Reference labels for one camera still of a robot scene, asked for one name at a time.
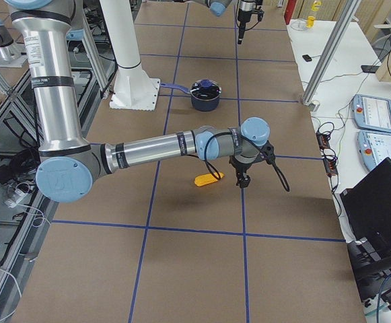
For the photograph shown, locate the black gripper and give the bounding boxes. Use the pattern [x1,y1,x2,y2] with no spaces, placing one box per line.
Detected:
[237,0,264,44]
[229,147,264,188]

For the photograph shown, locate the glass pot lid blue knob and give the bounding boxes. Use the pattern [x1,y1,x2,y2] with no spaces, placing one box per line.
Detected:
[190,79,222,98]

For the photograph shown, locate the upper teach pendant tablet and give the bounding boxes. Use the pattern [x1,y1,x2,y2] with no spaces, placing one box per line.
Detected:
[350,94,391,133]

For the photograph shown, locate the dark blue saucepan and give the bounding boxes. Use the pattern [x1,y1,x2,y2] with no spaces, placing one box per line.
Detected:
[160,83,220,112]

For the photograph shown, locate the aluminium frame post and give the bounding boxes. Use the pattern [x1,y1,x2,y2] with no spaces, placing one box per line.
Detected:
[301,0,361,112]

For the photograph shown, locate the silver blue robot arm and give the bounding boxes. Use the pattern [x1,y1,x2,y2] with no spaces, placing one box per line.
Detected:
[8,1,273,203]
[194,0,264,45]

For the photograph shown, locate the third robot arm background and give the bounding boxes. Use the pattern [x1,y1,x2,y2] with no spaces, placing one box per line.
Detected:
[0,20,27,68]

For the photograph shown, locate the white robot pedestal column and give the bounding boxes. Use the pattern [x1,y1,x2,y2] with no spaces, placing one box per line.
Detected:
[100,0,160,111]

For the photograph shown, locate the lower teach pendant tablet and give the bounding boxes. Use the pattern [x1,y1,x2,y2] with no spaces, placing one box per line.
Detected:
[357,130,391,171]

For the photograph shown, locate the black power brick floor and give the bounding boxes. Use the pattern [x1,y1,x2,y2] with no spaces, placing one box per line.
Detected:
[0,165,13,184]

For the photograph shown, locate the yellow toy corn cob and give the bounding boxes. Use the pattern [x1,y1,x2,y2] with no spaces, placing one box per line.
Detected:
[194,172,225,187]

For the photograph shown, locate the black laptop computer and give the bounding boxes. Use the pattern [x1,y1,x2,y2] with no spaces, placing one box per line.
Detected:
[339,156,391,256]

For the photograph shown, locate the black phone on table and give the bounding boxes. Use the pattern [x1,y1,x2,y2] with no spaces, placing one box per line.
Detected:
[302,55,312,62]

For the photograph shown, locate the yellow cup on table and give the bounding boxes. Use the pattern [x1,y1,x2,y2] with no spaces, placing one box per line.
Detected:
[306,15,316,28]

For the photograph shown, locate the black monitor stand base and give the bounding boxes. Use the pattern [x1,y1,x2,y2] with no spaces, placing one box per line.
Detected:
[347,240,391,310]

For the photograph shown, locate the black orange adapter box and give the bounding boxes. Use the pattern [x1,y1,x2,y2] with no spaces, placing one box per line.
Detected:
[316,133,330,150]

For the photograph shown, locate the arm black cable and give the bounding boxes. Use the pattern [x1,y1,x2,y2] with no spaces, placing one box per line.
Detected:
[194,131,291,193]

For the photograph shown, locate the teach pendant tablet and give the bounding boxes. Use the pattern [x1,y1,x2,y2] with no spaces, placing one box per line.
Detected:
[350,94,391,133]
[357,130,391,171]

